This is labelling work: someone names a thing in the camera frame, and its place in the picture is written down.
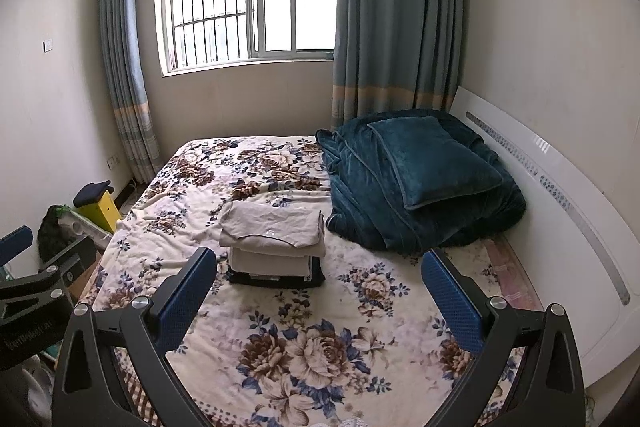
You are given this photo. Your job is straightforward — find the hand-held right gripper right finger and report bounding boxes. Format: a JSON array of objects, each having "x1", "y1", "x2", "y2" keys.
[{"x1": 421, "y1": 249, "x2": 586, "y2": 427}]

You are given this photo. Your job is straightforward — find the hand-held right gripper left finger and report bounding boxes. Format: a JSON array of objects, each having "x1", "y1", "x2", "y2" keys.
[{"x1": 51, "y1": 246, "x2": 218, "y2": 427}]

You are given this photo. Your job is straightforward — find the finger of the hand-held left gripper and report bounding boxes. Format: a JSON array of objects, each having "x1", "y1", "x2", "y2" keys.
[
  {"x1": 0, "y1": 226, "x2": 34, "y2": 267},
  {"x1": 0, "y1": 237, "x2": 99, "y2": 314}
]

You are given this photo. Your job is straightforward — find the beige long-sleeve shirt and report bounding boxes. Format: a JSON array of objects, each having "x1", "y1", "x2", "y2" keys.
[{"x1": 220, "y1": 201, "x2": 327, "y2": 259}]

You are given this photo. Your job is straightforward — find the dark folded clothes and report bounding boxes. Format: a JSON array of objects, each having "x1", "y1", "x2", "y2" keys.
[{"x1": 226, "y1": 256, "x2": 327, "y2": 291}]

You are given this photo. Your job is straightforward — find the cardboard box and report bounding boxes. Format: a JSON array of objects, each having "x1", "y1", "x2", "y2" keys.
[{"x1": 67, "y1": 249, "x2": 104, "y2": 304}]

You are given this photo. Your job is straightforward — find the black bag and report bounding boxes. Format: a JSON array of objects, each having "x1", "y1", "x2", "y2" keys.
[{"x1": 37, "y1": 206, "x2": 76, "y2": 264}]

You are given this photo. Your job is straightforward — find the pink mattress pad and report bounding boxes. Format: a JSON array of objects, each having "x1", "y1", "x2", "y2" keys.
[{"x1": 470, "y1": 234, "x2": 546, "y2": 313}]

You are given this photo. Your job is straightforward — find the yellow box with dark cap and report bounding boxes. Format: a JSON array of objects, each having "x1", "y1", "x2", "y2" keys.
[{"x1": 82, "y1": 192, "x2": 119, "y2": 236}]

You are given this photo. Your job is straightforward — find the white folded garment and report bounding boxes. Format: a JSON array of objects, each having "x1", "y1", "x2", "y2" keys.
[{"x1": 229, "y1": 247, "x2": 314, "y2": 281}]

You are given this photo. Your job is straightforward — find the white bed headboard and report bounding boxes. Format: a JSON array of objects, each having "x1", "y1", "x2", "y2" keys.
[{"x1": 450, "y1": 86, "x2": 640, "y2": 389}]

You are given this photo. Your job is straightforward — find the floral bedsheet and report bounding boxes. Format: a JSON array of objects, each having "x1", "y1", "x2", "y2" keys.
[{"x1": 92, "y1": 134, "x2": 543, "y2": 427}]

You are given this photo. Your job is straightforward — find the teal plush blanket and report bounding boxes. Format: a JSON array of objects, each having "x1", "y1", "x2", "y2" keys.
[{"x1": 316, "y1": 109, "x2": 527, "y2": 252}]

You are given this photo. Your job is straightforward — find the teal plush pillow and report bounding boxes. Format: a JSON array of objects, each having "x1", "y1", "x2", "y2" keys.
[{"x1": 367, "y1": 116, "x2": 504, "y2": 211}]

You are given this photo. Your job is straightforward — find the blue striped curtain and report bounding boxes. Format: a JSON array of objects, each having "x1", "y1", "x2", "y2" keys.
[
  {"x1": 99, "y1": 0, "x2": 164, "y2": 186},
  {"x1": 330, "y1": 0, "x2": 467, "y2": 138}
]

